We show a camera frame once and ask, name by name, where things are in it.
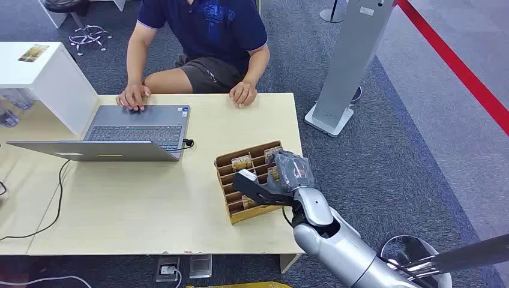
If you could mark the clear plastic bottle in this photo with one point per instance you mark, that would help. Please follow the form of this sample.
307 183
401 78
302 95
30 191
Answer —
7 117
20 98

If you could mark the person's hand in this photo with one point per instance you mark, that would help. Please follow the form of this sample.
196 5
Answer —
133 96
242 94

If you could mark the person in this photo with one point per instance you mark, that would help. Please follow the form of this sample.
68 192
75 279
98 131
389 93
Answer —
214 31

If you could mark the chrome stanchion base with pole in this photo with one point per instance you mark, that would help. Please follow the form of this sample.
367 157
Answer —
457 258

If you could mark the person's left hand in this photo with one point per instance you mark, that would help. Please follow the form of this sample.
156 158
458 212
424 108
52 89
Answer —
242 94

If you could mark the round grey stanchion base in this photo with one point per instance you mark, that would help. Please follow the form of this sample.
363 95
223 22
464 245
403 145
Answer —
332 16

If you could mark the floor power socket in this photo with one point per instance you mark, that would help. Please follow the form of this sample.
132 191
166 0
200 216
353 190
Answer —
167 269

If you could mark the yellow floor object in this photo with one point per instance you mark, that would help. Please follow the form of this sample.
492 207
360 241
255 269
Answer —
238 285

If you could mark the grey laptop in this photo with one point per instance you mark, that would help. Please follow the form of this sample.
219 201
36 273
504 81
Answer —
135 123

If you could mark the white shelf box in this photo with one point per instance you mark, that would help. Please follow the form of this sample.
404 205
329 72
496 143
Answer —
59 83

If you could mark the clear floor socket cover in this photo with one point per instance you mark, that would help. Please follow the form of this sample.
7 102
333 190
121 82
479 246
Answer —
200 266

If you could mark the grey kiosk stand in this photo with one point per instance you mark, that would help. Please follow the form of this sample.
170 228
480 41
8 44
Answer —
350 59

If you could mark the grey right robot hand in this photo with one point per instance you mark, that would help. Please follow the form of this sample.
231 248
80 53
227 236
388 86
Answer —
292 171

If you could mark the person's left forearm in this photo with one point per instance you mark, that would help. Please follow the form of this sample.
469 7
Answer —
256 65

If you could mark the yellow printed card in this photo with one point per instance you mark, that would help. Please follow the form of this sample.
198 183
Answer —
272 152
248 203
241 163
272 172

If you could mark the light wooden desk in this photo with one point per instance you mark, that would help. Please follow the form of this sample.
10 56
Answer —
159 206

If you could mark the brown cardboard card holder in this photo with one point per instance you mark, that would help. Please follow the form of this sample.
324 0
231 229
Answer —
240 214

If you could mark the person's right forearm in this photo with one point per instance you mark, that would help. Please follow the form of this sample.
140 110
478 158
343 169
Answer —
137 59

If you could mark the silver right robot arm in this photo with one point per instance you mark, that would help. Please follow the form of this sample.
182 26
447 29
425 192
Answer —
338 246

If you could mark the person's right hand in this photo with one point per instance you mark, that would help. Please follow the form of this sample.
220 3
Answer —
133 96

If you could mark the red barrier belt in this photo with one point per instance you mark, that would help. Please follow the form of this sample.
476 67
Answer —
457 65

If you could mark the black office chair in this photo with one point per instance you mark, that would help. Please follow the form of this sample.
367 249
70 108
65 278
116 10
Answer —
85 36

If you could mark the card with photo print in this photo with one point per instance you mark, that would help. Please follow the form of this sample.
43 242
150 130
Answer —
33 53

